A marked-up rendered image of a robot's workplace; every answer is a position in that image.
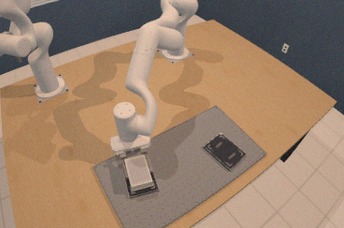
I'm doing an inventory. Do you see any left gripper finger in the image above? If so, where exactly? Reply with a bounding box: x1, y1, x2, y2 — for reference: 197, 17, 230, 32
120, 149, 132, 179
134, 147, 152, 173

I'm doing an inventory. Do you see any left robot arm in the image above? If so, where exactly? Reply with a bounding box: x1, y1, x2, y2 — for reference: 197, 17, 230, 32
113, 0, 198, 142

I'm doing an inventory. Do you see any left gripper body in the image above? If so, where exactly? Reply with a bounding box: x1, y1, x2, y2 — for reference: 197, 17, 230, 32
110, 135, 151, 155

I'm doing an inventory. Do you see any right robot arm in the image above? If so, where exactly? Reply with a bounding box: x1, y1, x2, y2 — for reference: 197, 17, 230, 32
0, 0, 65, 98

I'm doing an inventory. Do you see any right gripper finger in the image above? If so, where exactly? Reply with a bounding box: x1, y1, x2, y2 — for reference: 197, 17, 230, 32
15, 56, 22, 63

